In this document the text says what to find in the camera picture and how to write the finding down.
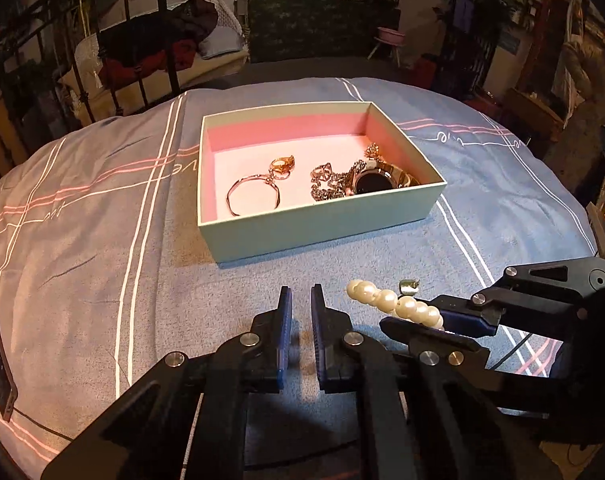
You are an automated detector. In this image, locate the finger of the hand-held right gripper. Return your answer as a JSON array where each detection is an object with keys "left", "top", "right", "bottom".
[
  {"left": 379, "top": 317, "right": 490, "bottom": 368},
  {"left": 427, "top": 259, "right": 590, "bottom": 338}
]

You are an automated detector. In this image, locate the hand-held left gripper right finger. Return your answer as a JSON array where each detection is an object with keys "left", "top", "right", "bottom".
[{"left": 309, "top": 284, "right": 565, "bottom": 480}]

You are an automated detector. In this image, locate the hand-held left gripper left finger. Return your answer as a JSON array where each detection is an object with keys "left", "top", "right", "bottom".
[{"left": 41, "top": 286, "right": 294, "bottom": 480}]

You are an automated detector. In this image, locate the white pearl bracelet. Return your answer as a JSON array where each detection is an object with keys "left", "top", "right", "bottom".
[{"left": 346, "top": 280, "right": 445, "bottom": 332}]

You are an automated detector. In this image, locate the teal box with pink inside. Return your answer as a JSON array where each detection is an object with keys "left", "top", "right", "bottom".
[{"left": 196, "top": 101, "right": 448, "bottom": 264}]

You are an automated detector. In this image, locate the thin silver bangle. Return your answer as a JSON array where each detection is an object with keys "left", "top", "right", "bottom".
[{"left": 226, "top": 174, "right": 283, "bottom": 217}]

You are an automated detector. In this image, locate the silver chain necklace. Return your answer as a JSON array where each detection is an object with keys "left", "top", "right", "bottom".
[{"left": 309, "top": 162, "right": 358, "bottom": 204}]

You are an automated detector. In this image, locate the gold watch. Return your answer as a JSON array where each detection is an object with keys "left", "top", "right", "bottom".
[{"left": 349, "top": 157, "right": 419, "bottom": 197}]

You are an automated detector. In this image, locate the gold ring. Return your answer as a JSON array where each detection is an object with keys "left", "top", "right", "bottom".
[{"left": 270, "top": 155, "right": 297, "bottom": 181}]

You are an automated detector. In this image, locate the blue striped bedsheet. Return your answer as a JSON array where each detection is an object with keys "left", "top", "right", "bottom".
[{"left": 0, "top": 76, "right": 600, "bottom": 480}]

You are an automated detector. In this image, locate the brown wooden box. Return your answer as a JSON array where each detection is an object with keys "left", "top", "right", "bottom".
[{"left": 505, "top": 87, "right": 568, "bottom": 143}]

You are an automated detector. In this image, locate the red bin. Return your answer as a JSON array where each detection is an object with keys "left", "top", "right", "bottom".
[{"left": 411, "top": 55, "right": 440, "bottom": 88}]

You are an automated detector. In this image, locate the black metal rack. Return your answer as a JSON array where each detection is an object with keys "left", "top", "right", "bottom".
[{"left": 439, "top": 0, "right": 503, "bottom": 101}]

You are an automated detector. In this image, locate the beige coat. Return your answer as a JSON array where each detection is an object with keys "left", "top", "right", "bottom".
[{"left": 562, "top": 40, "right": 600, "bottom": 126}]

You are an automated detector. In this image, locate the pink stool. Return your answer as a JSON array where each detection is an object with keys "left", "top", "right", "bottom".
[{"left": 367, "top": 26, "right": 407, "bottom": 67}]

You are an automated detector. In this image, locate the pale blue pillow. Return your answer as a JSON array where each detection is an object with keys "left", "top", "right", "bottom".
[{"left": 197, "top": 25, "right": 246, "bottom": 60}]

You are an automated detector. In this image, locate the green patterned cabinet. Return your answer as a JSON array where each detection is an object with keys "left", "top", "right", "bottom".
[{"left": 246, "top": 0, "right": 400, "bottom": 63}]

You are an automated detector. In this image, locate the white wicker chair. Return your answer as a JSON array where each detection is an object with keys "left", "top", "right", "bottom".
[{"left": 57, "top": 0, "right": 250, "bottom": 116}]

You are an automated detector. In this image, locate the pile of dark clothes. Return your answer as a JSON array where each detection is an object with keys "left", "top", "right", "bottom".
[{"left": 97, "top": 0, "right": 220, "bottom": 73}]

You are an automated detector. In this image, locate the thin black cable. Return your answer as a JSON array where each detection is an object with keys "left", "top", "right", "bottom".
[{"left": 0, "top": 332, "right": 538, "bottom": 443}]

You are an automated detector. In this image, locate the black iron bed frame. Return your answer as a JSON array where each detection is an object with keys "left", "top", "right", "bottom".
[{"left": 0, "top": 0, "right": 183, "bottom": 181}]

